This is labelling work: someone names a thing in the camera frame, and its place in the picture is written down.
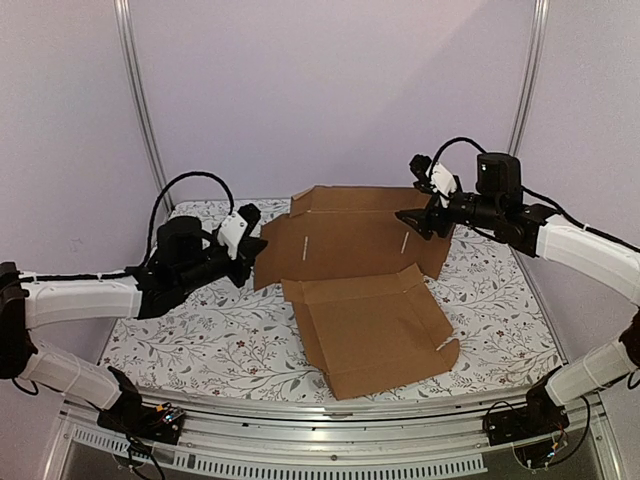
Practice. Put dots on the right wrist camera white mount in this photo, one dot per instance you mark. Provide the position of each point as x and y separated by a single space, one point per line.
432 177

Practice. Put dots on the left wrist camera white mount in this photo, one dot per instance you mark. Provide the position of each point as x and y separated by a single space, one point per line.
236 226

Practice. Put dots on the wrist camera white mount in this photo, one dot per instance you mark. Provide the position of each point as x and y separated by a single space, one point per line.
236 226
432 177

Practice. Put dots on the right aluminium frame post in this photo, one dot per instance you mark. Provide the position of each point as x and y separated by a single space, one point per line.
533 63

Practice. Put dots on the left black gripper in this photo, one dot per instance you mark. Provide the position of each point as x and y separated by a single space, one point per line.
252 247

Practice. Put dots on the brown cardboard box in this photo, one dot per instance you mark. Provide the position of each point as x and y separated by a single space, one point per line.
356 278

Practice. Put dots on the left aluminium frame post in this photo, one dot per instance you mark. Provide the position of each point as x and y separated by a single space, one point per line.
127 40

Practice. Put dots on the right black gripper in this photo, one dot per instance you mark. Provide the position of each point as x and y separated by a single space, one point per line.
439 220

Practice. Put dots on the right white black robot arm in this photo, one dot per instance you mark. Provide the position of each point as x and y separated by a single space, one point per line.
543 231

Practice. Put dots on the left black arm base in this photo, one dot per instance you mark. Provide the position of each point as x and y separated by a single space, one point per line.
128 415

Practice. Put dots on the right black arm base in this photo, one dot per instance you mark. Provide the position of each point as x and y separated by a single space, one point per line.
503 423

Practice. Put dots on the aluminium front rail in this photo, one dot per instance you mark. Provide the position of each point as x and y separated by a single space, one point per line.
440 438

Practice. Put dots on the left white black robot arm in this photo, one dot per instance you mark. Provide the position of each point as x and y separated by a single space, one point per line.
186 258

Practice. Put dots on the aluminium frame post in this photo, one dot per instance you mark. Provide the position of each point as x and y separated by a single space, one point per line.
127 40
533 63

